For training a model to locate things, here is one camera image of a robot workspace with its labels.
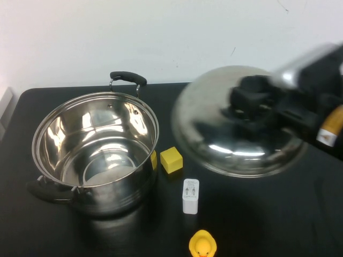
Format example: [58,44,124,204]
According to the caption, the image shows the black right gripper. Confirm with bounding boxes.
[230,75,321,136]

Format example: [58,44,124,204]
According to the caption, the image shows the steel lid with black knob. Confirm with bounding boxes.
[171,65,308,179]

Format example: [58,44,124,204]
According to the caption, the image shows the white charger plug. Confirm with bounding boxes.
[182,178,200,215]

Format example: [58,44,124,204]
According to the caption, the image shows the yellow rubber duck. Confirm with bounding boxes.
[189,229,218,257]

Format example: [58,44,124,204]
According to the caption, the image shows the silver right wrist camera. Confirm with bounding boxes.
[270,43,339,89]

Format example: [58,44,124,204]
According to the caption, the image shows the stainless steel pot black handles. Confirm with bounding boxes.
[26,71,160,217]

